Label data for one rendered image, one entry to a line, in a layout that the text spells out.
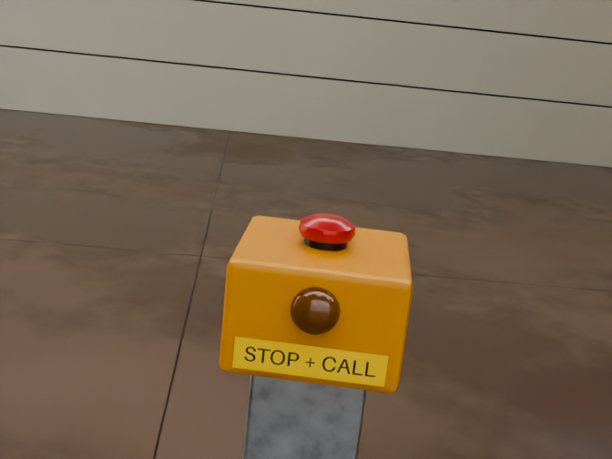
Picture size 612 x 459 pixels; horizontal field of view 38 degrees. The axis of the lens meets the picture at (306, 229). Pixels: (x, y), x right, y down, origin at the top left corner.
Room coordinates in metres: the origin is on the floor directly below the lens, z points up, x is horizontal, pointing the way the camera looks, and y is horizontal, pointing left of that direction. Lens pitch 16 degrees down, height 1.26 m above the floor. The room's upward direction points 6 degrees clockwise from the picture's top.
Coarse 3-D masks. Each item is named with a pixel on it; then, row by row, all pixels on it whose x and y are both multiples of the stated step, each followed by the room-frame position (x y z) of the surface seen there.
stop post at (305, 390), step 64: (256, 256) 0.55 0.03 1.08; (320, 256) 0.56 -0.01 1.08; (384, 256) 0.58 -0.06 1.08; (256, 320) 0.54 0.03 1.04; (384, 320) 0.53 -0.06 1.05; (256, 384) 0.56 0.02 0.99; (320, 384) 0.55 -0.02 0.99; (384, 384) 0.53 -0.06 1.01; (256, 448) 0.56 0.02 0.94; (320, 448) 0.55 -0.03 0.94
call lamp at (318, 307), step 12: (312, 288) 0.53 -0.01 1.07; (300, 300) 0.53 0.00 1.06; (312, 300) 0.52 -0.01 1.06; (324, 300) 0.52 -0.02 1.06; (336, 300) 0.53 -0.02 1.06; (300, 312) 0.52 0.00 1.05; (312, 312) 0.52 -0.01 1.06; (324, 312) 0.52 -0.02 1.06; (336, 312) 0.53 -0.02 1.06; (300, 324) 0.53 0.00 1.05; (312, 324) 0.52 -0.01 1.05; (324, 324) 0.52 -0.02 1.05
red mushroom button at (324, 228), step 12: (312, 216) 0.59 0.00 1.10; (324, 216) 0.59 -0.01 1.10; (336, 216) 0.60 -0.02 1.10; (300, 228) 0.59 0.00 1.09; (312, 228) 0.58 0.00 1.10; (324, 228) 0.58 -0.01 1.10; (336, 228) 0.58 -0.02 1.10; (348, 228) 0.58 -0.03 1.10; (324, 240) 0.57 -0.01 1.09; (336, 240) 0.58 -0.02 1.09; (348, 240) 0.58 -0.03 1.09
